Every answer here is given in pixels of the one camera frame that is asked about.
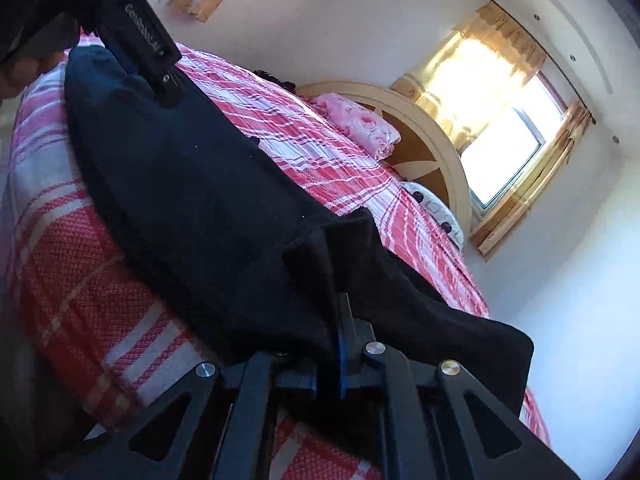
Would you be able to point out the white patterned pillow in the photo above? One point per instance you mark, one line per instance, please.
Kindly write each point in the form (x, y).
(440, 212)

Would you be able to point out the wide yellow curtain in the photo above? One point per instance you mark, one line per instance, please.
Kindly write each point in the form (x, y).
(470, 70)

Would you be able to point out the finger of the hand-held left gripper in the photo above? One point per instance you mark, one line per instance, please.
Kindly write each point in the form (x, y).
(142, 35)

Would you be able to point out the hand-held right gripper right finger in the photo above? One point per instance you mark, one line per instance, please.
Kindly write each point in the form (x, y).
(425, 410)

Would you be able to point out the person's left hand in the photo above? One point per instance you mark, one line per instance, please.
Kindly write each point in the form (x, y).
(22, 77)

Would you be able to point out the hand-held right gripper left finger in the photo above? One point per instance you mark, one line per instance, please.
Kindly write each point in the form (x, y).
(250, 410)

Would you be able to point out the black pants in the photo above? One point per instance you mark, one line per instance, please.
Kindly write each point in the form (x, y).
(200, 200)

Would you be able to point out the cream wooden headboard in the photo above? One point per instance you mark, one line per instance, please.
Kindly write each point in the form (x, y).
(450, 170)

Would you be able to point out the dark curtain rod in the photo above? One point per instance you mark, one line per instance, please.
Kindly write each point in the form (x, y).
(545, 55)

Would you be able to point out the window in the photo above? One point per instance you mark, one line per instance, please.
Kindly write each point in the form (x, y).
(510, 155)

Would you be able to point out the narrow yellow curtain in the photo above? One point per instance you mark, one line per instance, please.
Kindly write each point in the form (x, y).
(540, 180)

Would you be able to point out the pink floral pillow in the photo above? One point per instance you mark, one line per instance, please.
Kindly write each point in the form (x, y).
(365, 125)

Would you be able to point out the bed with red plaid sheet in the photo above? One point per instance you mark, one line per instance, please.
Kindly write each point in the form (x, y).
(65, 270)

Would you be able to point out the dark object beside bed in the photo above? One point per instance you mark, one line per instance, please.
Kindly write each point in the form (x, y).
(272, 79)

